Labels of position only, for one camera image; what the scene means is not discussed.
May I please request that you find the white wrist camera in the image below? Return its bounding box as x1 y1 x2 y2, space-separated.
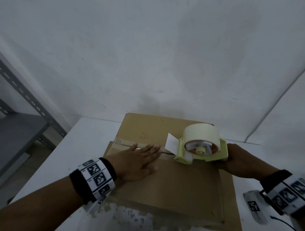
243 190 271 225
82 190 112 215

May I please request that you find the person's right hand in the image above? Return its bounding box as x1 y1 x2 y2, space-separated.
215 143 279 183

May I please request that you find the clear tape roll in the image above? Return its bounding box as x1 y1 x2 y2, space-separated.
183 123 221 155

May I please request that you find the person's left forearm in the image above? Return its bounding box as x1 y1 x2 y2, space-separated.
0 176 85 231

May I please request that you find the black camera cable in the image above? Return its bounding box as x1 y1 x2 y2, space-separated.
270 215 296 231

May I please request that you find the grey metal shelf rack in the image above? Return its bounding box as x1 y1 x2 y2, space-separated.
0 53 68 181

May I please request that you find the yellow white tape dispenser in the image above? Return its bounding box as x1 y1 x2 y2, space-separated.
166 133 229 165

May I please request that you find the person's right forearm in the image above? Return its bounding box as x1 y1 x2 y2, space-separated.
289 212 305 231

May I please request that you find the person's left hand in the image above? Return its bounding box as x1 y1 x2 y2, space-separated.
105 143 161 183

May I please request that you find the brown cardboard box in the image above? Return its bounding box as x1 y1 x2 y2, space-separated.
101 112 243 231

